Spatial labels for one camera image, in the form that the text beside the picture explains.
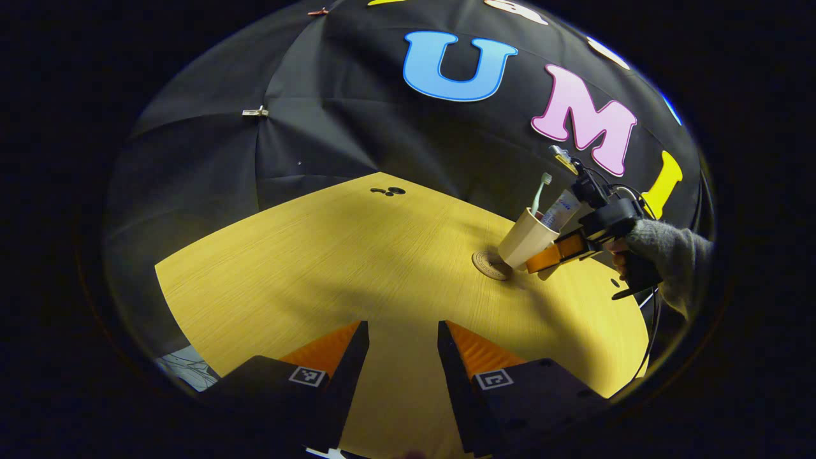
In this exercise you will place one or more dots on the white cloth clip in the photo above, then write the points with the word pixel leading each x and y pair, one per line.
pixel 255 112

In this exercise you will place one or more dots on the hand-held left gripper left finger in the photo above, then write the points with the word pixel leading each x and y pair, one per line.
pixel 347 376

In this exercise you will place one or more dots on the wooden desktop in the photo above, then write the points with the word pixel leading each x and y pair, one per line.
pixel 382 268

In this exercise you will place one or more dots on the small black desk grommet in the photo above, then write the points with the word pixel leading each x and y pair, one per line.
pixel 390 190

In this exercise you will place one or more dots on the black backdrop cloth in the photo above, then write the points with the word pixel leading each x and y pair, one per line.
pixel 357 108

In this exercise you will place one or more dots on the beige cup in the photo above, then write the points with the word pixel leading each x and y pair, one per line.
pixel 526 241

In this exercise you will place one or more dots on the white toothbrush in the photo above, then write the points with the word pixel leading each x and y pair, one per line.
pixel 542 188

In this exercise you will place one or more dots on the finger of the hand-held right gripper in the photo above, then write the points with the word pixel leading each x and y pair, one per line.
pixel 558 252

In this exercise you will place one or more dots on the round brown coaster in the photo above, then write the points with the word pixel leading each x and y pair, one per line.
pixel 488 266

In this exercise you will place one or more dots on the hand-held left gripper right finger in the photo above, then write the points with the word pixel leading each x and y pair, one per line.
pixel 456 382

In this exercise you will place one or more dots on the pink cloth clip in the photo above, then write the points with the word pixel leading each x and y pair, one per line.
pixel 317 11

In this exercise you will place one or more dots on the white toothpaste tube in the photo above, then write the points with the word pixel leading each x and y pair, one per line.
pixel 562 210

